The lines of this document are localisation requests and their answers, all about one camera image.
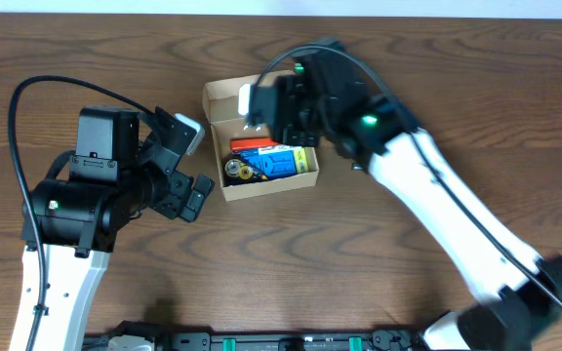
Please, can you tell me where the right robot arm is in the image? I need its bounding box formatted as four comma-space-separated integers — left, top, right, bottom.
238, 38, 562, 350

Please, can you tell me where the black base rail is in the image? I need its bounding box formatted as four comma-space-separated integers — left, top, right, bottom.
81, 321, 426, 351

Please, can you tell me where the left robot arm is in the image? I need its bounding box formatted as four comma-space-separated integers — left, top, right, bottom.
10, 105, 215, 350

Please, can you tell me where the blue plastic stapler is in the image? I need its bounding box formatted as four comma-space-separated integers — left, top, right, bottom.
238, 145, 298, 179

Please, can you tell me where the yellow highlighter pen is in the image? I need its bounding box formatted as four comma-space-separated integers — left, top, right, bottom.
293, 147, 309, 175

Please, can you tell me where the orange highlighter pen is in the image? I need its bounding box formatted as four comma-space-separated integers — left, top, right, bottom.
229, 137, 277, 152

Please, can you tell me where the correction tape dispenser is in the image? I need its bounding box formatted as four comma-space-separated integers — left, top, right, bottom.
224, 158, 268, 182

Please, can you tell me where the brown cardboard box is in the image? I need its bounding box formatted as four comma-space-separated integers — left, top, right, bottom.
202, 75, 319, 202

